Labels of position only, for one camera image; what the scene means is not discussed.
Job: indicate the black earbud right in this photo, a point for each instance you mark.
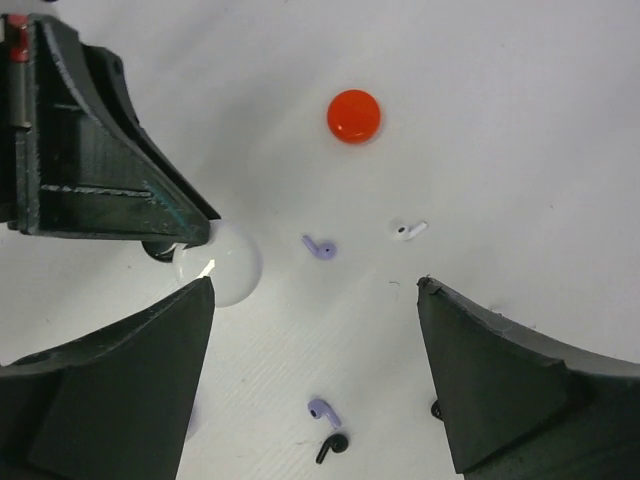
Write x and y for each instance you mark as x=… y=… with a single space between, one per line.
x=436 y=410

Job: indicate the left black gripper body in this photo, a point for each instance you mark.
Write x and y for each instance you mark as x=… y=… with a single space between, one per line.
x=16 y=115

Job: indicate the purple earbud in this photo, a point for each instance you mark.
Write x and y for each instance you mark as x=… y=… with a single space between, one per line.
x=319 y=408
x=323 y=251

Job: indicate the black charging case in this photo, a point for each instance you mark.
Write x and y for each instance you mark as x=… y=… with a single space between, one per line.
x=159 y=251

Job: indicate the black earbud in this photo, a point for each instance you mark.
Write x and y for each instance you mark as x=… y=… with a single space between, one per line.
x=337 y=443
x=436 y=410

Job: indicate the purple earbud lower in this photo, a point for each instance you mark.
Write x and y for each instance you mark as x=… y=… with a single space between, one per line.
x=319 y=408

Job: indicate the white charging case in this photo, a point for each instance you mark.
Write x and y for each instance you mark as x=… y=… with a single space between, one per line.
x=230 y=259

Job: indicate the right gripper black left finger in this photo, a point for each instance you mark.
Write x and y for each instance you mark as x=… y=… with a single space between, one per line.
x=113 y=404

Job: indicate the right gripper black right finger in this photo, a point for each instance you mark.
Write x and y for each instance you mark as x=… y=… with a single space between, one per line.
x=517 y=404

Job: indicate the black earbud lower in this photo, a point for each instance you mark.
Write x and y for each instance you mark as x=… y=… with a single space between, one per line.
x=337 y=443

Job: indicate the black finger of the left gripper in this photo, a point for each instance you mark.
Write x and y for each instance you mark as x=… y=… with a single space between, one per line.
x=72 y=72
x=80 y=176

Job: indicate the purple earbud upper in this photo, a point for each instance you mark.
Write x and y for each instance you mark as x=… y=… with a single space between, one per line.
x=323 y=251

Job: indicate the red charging case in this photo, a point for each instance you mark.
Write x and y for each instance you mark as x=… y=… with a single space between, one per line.
x=354 y=116

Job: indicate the white earbud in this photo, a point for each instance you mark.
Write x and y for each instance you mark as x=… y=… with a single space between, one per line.
x=402 y=231

